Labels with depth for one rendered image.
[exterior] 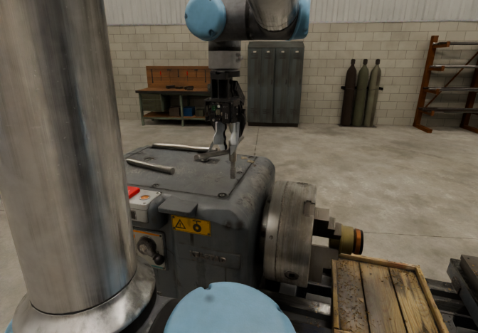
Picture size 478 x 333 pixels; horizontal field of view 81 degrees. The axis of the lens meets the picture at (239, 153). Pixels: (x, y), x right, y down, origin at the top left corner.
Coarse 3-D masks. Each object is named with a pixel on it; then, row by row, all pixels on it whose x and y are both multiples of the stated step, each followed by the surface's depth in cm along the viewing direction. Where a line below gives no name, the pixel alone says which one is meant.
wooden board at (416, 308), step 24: (336, 264) 103; (360, 264) 103; (384, 264) 102; (408, 264) 100; (336, 288) 90; (360, 288) 92; (384, 288) 92; (408, 288) 92; (336, 312) 81; (384, 312) 83; (408, 312) 83; (432, 312) 83
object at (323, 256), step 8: (312, 248) 85; (320, 248) 85; (328, 248) 84; (312, 256) 85; (320, 256) 84; (328, 256) 84; (336, 256) 83; (312, 264) 85; (320, 264) 84; (328, 264) 83; (312, 272) 84; (320, 272) 84; (312, 280) 84; (320, 280) 83
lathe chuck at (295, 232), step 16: (288, 192) 82; (304, 192) 81; (288, 208) 78; (288, 224) 75; (304, 224) 75; (288, 240) 74; (304, 240) 73; (288, 256) 75; (304, 256) 73; (304, 272) 75
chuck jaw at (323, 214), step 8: (304, 208) 78; (312, 208) 77; (320, 208) 78; (320, 216) 77; (328, 216) 77; (320, 224) 78; (328, 224) 77; (336, 224) 82; (320, 232) 82; (328, 232) 80; (336, 232) 81
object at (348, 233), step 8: (344, 232) 83; (352, 232) 82; (360, 232) 83; (336, 240) 83; (344, 240) 81; (352, 240) 81; (360, 240) 81; (336, 248) 85; (344, 248) 82; (352, 248) 81; (360, 248) 81
